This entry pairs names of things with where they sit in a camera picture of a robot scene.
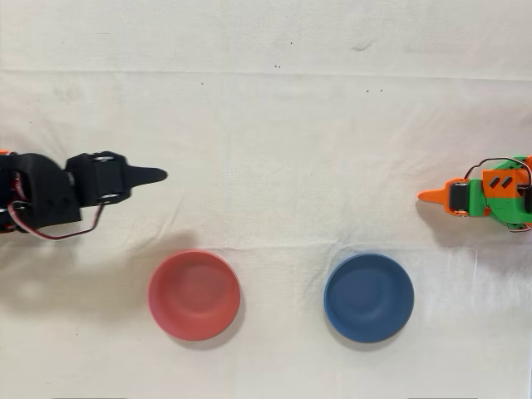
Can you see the blue bowl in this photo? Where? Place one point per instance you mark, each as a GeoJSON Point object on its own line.
{"type": "Point", "coordinates": [368, 297]}

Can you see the orange green gripper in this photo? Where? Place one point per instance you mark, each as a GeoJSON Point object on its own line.
{"type": "Point", "coordinates": [458, 196]}

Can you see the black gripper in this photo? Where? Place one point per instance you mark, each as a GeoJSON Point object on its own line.
{"type": "Point", "coordinates": [109, 176]}

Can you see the orange green robot arm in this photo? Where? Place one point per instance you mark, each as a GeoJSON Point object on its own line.
{"type": "Point", "coordinates": [505, 203]}

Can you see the red bowl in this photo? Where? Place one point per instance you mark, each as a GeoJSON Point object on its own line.
{"type": "Point", "coordinates": [194, 295]}

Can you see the white table cloth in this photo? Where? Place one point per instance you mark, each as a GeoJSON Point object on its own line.
{"type": "Point", "coordinates": [291, 124]}

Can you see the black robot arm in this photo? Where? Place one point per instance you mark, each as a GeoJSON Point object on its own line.
{"type": "Point", "coordinates": [41, 191]}

